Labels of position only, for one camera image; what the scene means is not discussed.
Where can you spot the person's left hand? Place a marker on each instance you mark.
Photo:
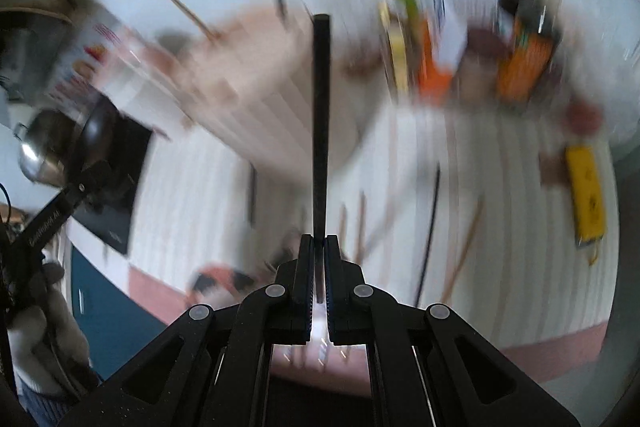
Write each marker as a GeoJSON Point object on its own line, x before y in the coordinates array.
{"type": "Point", "coordinates": [47, 337]}

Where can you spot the striped tablecloth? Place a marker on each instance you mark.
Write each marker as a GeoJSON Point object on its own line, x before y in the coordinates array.
{"type": "Point", "coordinates": [500, 217]}

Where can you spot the colourful printed box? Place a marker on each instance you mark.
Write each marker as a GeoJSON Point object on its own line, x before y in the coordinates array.
{"type": "Point", "coordinates": [82, 57]}

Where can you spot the green yellow packet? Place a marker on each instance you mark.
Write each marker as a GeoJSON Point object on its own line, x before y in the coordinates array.
{"type": "Point", "coordinates": [400, 42]}

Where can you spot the dark bottle with red cap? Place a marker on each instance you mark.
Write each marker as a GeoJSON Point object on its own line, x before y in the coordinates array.
{"type": "Point", "coordinates": [530, 32]}

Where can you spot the brown small jar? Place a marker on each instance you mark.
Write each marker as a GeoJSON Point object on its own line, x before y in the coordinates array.
{"type": "Point", "coordinates": [582, 117]}

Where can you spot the red and black utensil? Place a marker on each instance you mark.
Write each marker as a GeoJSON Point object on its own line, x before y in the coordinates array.
{"type": "Point", "coordinates": [225, 279]}

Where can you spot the stainless steel pot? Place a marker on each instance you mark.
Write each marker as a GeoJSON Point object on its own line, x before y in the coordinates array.
{"type": "Point", "coordinates": [42, 152]}

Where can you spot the black flat cooktop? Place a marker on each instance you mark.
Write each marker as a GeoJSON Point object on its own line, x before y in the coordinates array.
{"type": "Point", "coordinates": [120, 187]}

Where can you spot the black chopstick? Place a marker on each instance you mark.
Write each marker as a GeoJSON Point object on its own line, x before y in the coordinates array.
{"type": "Point", "coordinates": [252, 197]}
{"type": "Point", "coordinates": [320, 117]}
{"type": "Point", "coordinates": [430, 232]}

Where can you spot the blue cabinet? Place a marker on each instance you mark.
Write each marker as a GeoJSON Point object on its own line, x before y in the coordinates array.
{"type": "Point", "coordinates": [107, 322]}

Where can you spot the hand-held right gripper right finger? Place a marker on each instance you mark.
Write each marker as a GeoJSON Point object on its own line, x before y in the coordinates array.
{"type": "Point", "coordinates": [332, 287]}

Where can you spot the orange packet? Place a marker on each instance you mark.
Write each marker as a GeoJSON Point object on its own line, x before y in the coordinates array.
{"type": "Point", "coordinates": [434, 67]}

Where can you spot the beige round utensil holder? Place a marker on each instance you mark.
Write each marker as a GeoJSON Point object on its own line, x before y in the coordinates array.
{"type": "Point", "coordinates": [280, 92]}

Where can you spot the wooden chopstick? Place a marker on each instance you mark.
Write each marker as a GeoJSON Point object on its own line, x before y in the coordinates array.
{"type": "Point", "coordinates": [343, 222]}
{"type": "Point", "coordinates": [462, 252]}
{"type": "Point", "coordinates": [361, 227]}
{"type": "Point", "coordinates": [190, 13]}

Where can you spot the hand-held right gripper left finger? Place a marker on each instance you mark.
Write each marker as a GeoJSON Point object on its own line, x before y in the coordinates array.
{"type": "Point", "coordinates": [306, 287]}

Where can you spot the yellow flat tool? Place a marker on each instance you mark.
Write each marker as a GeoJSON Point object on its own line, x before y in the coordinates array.
{"type": "Point", "coordinates": [585, 192]}

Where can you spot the white carton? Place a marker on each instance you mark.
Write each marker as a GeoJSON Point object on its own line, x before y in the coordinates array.
{"type": "Point", "coordinates": [452, 32]}

